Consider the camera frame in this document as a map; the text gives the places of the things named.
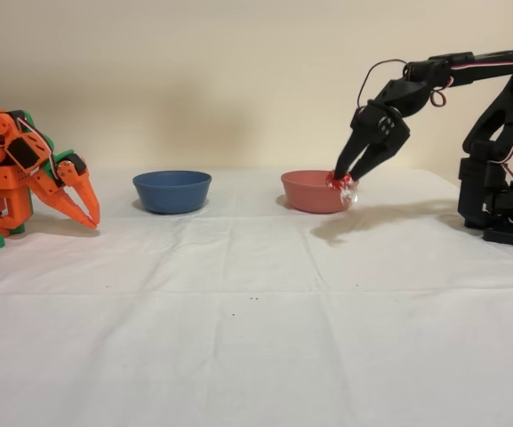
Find white tablecloth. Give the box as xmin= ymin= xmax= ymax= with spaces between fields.
xmin=0 ymin=166 xmax=513 ymax=427

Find red candy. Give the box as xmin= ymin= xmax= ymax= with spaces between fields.
xmin=325 ymin=170 xmax=359 ymax=208

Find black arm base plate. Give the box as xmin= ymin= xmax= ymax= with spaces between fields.
xmin=482 ymin=221 xmax=513 ymax=248

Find blue bowl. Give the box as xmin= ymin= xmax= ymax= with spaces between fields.
xmin=132 ymin=170 xmax=213 ymax=215

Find red bowl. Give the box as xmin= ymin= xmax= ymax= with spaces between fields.
xmin=280 ymin=169 xmax=360 ymax=215

